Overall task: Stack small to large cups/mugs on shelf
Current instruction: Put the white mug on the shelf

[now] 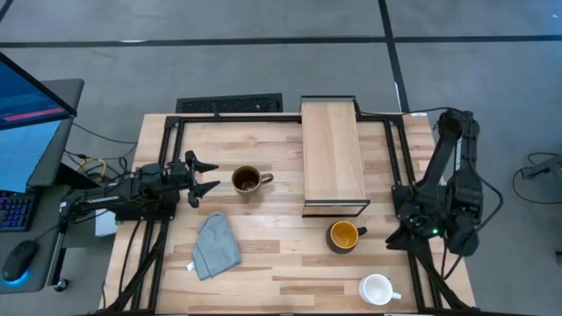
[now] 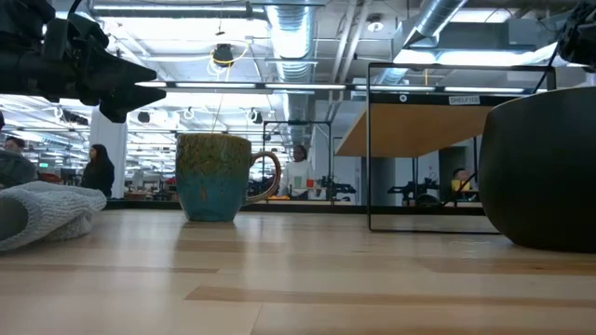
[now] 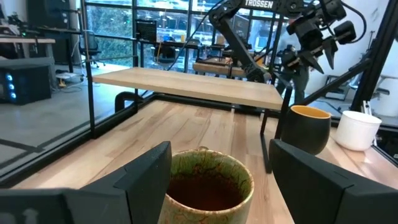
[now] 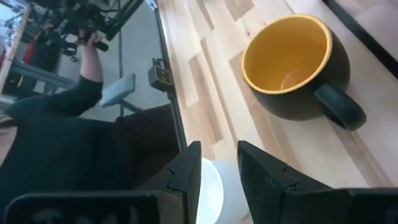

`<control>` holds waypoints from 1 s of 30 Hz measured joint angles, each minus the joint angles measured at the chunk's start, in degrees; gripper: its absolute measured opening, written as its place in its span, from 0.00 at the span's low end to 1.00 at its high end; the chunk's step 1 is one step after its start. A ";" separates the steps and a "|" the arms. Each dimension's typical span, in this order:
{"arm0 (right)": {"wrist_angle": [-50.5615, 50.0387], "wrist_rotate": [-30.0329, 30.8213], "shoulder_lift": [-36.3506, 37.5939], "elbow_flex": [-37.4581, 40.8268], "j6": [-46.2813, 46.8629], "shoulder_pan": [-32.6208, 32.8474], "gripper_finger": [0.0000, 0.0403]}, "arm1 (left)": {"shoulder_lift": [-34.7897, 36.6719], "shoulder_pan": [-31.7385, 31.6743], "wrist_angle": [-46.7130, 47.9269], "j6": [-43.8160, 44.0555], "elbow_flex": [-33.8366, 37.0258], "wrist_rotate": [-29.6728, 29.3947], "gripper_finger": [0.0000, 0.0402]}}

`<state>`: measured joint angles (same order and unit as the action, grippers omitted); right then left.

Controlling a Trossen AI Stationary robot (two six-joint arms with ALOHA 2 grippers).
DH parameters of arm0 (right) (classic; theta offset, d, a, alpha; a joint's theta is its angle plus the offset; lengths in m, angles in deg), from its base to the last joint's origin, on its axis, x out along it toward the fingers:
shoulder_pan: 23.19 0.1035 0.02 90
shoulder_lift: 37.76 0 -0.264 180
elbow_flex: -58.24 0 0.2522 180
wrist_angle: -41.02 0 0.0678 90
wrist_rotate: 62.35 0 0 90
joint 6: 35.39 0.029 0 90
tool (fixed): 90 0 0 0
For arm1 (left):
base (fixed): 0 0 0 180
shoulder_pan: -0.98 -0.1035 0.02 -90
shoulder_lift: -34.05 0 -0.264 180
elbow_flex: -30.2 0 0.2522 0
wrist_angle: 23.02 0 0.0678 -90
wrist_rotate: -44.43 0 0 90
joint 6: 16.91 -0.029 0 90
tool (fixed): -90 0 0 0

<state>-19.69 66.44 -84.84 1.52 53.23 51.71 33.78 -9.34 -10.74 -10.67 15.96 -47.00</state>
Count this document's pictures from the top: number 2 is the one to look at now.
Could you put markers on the wooden shelf with black frame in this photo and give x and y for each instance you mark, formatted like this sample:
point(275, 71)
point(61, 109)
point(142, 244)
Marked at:
point(414, 128)

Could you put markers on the overhead LED light bar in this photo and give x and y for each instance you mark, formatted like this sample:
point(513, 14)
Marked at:
point(261, 85)

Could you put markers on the green and blue glazed mug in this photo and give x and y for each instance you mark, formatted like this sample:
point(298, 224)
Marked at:
point(212, 181)

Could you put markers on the white column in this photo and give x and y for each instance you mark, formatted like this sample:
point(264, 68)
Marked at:
point(108, 153)

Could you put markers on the black mug with yellow inside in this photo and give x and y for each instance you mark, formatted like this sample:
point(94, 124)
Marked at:
point(540, 172)

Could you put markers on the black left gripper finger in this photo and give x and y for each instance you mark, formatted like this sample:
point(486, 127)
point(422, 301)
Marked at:
point(132, 102)
point(121, 70)

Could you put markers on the black overhead camera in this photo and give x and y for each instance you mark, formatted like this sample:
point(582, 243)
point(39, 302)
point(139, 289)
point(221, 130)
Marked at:
point(223, 54)

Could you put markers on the black aluminium table frame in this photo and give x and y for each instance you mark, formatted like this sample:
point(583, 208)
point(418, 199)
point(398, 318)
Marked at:
point(302, 208)

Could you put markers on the grey knitted cloth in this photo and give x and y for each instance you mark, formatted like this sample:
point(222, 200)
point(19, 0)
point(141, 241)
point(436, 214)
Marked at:
point(51, 209)

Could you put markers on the silver ventilation duct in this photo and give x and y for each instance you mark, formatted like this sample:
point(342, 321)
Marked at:
point(292, 42)

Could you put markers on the person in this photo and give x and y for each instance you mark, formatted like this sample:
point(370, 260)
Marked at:
point(98, 174)
point(461, 182)
point(296, 177)
point(14, 167)

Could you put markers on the black background frame stand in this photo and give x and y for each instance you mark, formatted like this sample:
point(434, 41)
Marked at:
point(329, 153)

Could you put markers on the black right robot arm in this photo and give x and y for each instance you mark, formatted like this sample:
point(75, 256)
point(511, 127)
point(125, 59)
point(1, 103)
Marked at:
point(582, 32)

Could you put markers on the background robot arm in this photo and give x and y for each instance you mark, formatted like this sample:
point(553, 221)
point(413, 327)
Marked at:
point(414, 191)

